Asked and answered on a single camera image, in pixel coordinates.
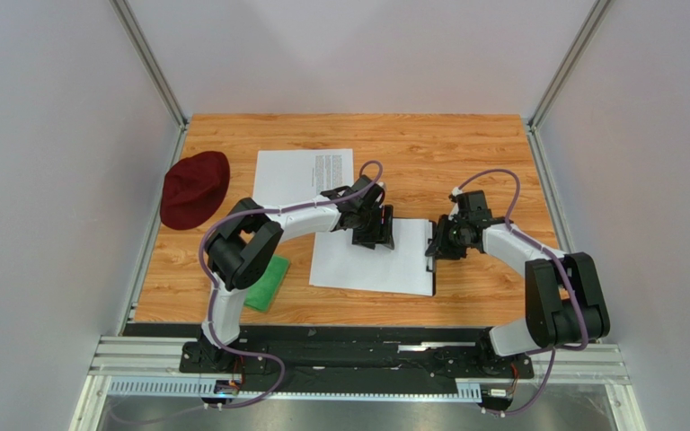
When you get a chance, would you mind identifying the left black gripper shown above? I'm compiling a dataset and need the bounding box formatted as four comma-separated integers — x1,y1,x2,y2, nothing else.
352,206,395,251

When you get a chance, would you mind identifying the black clipboard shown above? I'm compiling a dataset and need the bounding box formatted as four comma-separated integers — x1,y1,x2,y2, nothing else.
425,220,437,296

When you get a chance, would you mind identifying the printed white paper sheet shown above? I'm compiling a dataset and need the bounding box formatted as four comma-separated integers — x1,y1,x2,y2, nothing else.
252,149,354,206

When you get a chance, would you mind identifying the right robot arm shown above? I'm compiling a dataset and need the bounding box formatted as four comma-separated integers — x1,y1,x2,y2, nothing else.
426,189,610,363

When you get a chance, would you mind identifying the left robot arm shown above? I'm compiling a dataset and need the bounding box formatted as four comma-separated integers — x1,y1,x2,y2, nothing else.
199,175,392,356

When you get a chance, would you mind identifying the green cloth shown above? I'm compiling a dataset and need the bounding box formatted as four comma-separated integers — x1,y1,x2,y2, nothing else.
244,255,290,312

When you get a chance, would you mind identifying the dark red beret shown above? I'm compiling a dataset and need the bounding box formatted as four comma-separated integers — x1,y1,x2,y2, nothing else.
159,151,231,231

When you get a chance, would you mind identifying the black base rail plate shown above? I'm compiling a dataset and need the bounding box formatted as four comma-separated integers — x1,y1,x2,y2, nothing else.
123,323,535,395

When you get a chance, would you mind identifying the slotted cable duct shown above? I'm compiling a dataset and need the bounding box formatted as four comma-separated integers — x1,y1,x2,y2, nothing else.
108,377,482,403

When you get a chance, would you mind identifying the right frame post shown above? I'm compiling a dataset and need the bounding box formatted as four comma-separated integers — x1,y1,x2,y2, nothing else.
527,0,615,131

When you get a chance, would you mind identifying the frame post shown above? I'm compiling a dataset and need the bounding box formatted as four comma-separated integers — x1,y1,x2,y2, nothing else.
110,0,189,129
527,0,615,131

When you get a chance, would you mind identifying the aluminium frame rail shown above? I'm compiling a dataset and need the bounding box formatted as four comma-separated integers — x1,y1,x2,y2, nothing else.
90,337,631,391

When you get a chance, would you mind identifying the left frame post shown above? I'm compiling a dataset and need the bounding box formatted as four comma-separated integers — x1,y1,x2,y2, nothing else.
110,0,189,129

